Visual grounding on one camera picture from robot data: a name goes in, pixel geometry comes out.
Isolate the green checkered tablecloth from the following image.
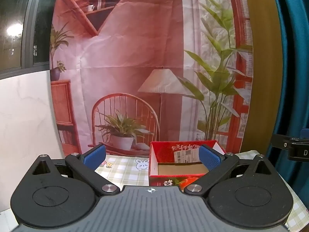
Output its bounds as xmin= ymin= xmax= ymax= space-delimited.
xmin=54 ymin=150 xmax=309 ymax=232

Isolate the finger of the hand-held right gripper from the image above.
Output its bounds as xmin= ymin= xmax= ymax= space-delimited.
xmin=270 ymin=134 xmax=291 ymax=151

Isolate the teal curtain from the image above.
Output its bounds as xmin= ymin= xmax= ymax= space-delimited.
xmin=268 ymin=0 xmax=309 ymax=194

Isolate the red cardboard box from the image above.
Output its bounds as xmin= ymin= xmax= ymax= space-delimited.
xmin=148 ymin=140 xmax=227 ymax=191

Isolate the dark framed window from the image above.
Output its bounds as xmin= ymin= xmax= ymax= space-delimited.
xmin=0 ymin=0 xmax=59 ymax=80

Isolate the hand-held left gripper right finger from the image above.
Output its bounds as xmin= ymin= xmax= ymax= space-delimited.
xmin=185 ymin=144 xmax=278 ymax=196

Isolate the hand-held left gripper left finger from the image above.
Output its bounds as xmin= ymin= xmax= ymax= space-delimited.
xmin=24 ymin=144 xmax=120 ymax=196

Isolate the white paper sheet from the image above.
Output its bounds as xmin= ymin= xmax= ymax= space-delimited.
xmin=212 ymin=142 xmax=226 ymax=154

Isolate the printed room scene backdrop cloth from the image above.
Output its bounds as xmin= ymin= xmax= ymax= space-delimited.
xmin=49 ymin=0 xmax=254 ymax=156

